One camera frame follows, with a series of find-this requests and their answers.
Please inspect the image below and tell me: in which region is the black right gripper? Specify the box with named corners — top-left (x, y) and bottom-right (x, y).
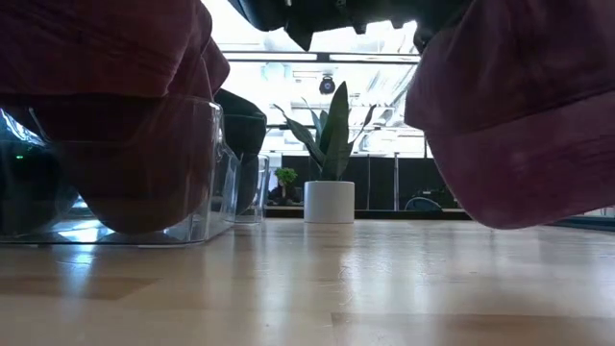
top-left (228, 0), bottom-right (475, 53)

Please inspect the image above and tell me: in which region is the maroon cotton baseball cap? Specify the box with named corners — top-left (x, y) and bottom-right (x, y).
top-left (405, 0), bottom-right (615, 231)
top-left (0, 0), bottom-right (232, 236)

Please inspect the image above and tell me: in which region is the green snake plant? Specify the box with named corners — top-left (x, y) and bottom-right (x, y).
top-left (272, 80), bottom-right (379, 183)

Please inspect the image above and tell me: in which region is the blue cotton baseball cap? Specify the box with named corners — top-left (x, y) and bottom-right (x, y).
top-left (213, 88), bottom-right (268, 215)

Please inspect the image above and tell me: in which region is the small green bushy plant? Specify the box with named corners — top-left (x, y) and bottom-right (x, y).
top-left (274, 166), bottom-right (300, 201)

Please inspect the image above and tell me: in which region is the white round plant pot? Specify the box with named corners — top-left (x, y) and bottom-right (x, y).
top-left (303, 180), bottom-right (357, 225)

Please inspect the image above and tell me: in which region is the blue office chair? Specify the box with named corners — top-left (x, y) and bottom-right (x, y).
top-left (405, 196), bottom-right (444, 212)

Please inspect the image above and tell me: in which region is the black partition wall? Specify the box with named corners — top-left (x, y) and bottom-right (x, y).
top-left (281, 153), bottom-right (458, 211)

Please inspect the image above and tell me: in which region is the black aluminium table frame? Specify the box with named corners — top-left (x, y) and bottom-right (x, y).
top-left (263, 206), bottom-right (615, 234)

